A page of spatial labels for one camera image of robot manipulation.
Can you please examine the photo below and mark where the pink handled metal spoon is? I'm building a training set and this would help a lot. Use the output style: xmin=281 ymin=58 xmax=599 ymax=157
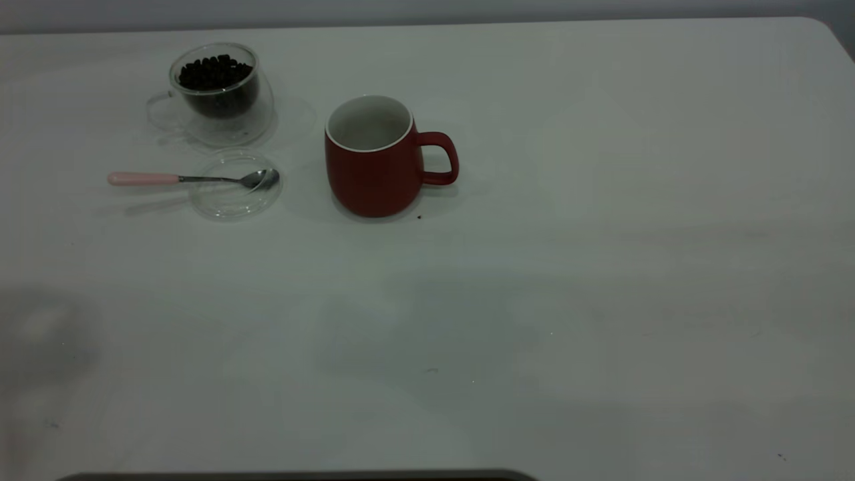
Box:
xmin=108 ymin=168 xmax=280 ymax=190

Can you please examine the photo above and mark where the clear glass cup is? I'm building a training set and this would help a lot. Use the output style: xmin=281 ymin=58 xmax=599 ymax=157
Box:
xmin=146 ymin=43 xmax=276 ymax=148

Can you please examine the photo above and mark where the dark coffee beans pile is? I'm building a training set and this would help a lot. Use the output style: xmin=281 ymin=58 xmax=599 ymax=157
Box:
xmin=178 ymin=55 xmax=260 ymax=121

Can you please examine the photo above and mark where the red ceramic mug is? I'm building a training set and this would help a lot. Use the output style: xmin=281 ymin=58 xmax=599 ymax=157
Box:
xmin=325 ymin=95 xmax=460 ymax=218

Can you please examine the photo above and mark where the clear glass lid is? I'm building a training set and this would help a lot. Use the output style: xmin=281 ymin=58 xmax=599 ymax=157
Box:
xmin=190 ymin=150 xmax=283 ymax=222

